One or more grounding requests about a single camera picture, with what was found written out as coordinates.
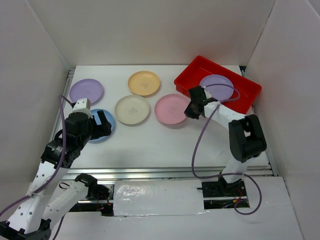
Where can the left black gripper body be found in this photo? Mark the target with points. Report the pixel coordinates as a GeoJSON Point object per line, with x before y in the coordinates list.
{"type": "Point", "coordinates": [88, 136]}

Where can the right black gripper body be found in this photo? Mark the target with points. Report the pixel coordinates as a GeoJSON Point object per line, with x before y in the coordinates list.
{"type": "Point", "coordinates": [194, 102]}

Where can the blue plate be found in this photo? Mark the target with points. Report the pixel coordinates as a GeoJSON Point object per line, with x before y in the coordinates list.
{"type": "Point", "coordinates": [109, 118]}

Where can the pink plate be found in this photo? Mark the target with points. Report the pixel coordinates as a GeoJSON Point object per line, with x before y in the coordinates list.
{"type": "Point", "coordinates": [170, 109]}

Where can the purple plate front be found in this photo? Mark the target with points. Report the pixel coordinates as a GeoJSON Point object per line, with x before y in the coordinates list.
{"type": "Point", "coordinates": [220, 87]}

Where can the purple plate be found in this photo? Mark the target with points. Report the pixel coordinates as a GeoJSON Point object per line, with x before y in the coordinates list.
{"type": "Point", "coordinates": [220, 87]}
{"type": "Point", "coordinates": [88, 88]}

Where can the cream white plate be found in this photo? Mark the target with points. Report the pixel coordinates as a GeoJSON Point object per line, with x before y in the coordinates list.
{"type": "Point", "coordinates": [132, 109]}

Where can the orange plate top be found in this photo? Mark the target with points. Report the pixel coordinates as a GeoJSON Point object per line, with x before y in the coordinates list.
{"type": "Point", "coordinates": [144, 83]}

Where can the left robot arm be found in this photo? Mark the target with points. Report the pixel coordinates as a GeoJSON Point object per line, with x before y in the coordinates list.
{"type": "Point", "coordinates": [36, 214]}

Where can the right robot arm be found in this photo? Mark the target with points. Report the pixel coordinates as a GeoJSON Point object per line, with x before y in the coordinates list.
{"type": "Point", "coordinates": [245, 134]}

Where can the red plastic bin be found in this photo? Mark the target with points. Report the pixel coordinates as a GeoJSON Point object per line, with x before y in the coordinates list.
{"type": "Point", "coordinates": [201, 67]}

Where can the white taped cover panel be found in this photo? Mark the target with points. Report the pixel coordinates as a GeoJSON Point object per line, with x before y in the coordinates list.
{"type": "Point", "coordinates": [158, 198]}

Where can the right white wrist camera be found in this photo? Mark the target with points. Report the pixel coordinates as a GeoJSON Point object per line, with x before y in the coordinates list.
{"type": "Point", "coordinates": [207, 93]}

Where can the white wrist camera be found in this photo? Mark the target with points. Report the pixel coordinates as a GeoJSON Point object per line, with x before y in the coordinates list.
{"type": "Point", "coordinates": [207, 93]}
{"type": "Point", "coordinates": [83, 105]}

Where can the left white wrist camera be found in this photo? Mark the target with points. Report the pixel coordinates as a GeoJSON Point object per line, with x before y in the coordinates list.
{"type": "Point", "coordinates": [83, 105]}

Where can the aluminium front rail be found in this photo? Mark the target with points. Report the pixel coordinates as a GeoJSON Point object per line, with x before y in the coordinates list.
{"type": "Point", "coordinates": [158, 173]}

